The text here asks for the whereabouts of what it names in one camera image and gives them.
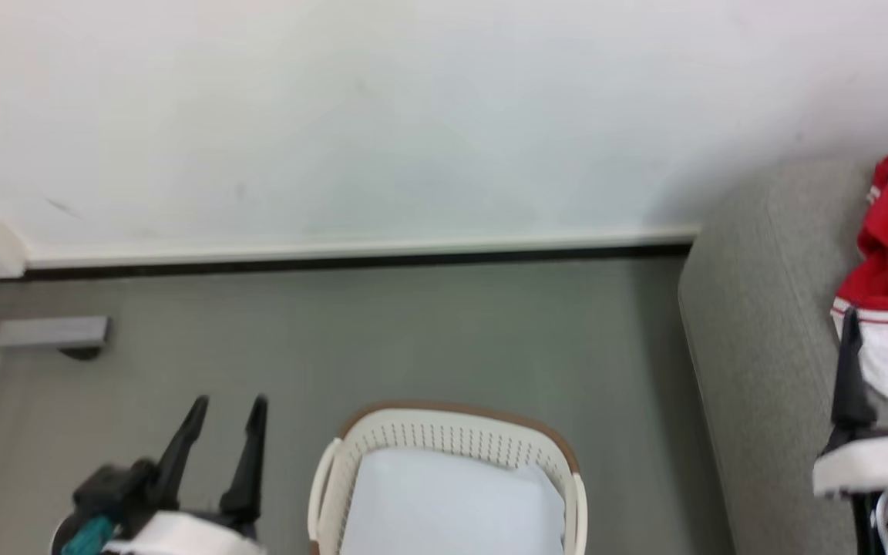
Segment grey metal base bar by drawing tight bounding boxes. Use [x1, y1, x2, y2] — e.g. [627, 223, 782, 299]
[0, 314, 111, 362]

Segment pale blue white cloth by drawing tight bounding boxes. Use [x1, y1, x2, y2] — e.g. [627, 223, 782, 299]
[338, 447, 568, 555]

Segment teal tag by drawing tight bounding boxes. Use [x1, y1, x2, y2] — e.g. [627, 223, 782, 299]
[61, 515, 116, 555]

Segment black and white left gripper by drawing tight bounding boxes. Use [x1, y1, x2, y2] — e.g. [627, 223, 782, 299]
[51, 395, 268, 555]

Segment beige grey fabric sofa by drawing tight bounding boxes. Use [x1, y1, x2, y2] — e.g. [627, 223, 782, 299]
[678, 158, 888, 555]

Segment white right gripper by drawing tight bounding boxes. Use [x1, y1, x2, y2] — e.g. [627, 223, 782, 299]
[812, 307, 888, 500]

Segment white laundry basket brown rim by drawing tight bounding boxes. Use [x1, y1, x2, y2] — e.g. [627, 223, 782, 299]
[307, 401, 588, 555]

